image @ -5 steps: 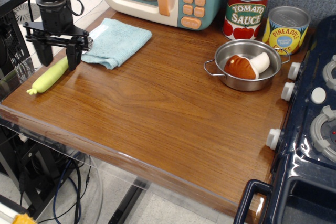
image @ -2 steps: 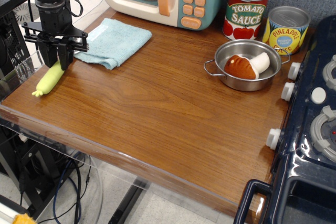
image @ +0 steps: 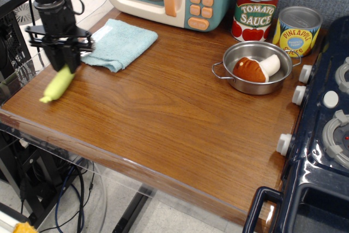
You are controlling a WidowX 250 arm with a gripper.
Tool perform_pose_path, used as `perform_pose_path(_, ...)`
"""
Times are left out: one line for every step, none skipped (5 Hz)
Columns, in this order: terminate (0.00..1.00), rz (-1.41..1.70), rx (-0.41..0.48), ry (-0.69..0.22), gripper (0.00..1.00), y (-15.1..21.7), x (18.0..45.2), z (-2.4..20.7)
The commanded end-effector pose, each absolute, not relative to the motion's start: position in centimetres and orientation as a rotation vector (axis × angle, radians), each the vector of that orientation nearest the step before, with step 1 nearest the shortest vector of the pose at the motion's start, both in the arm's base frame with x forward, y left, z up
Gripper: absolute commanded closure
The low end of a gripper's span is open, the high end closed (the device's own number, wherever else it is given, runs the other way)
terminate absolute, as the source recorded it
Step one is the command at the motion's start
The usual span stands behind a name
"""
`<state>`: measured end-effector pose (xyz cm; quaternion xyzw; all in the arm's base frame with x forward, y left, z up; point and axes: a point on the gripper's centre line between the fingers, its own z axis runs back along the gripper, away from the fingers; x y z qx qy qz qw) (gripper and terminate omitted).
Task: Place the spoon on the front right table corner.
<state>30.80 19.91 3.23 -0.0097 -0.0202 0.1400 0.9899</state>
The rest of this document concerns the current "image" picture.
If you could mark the small steel pot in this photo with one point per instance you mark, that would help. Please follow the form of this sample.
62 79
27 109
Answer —
259 51

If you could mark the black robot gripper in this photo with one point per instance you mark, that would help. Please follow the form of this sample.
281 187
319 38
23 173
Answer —
59 28

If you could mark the tomato sauce can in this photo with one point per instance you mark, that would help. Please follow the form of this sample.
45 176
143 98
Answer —
252 19

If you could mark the yellow handled ice cream scoop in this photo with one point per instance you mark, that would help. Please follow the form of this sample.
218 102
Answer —
62 79

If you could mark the black table leg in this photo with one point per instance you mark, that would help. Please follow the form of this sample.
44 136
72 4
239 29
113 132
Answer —
130 214

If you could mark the dark blue toy stove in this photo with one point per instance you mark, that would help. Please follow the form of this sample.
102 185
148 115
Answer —
314 193

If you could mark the light blue folded cloth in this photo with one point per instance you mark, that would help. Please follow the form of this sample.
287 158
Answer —
117 44

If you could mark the toy mushroom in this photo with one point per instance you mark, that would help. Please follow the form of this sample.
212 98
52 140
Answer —
256 71

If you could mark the clear acrylic table guard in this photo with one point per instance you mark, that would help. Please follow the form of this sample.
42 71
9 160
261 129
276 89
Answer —
165 120

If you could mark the pineapple slices can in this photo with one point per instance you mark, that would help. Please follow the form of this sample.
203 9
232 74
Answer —
297 29

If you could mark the white stove knob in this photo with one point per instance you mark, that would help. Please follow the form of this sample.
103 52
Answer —
283 144
305 73
298 95

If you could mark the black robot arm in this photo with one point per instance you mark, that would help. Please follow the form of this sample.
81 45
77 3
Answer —
60 37

